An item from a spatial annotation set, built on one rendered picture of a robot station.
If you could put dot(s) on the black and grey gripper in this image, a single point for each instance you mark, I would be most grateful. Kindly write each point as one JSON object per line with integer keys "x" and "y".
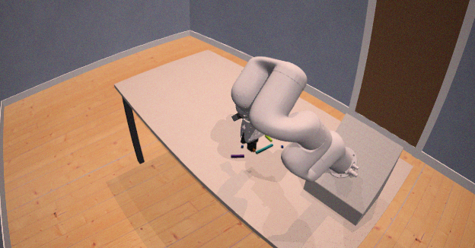
{"x": 249, "y": 134}

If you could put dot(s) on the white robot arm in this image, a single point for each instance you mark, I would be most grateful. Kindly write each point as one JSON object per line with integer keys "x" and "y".
{"x": 268, "y": 103}

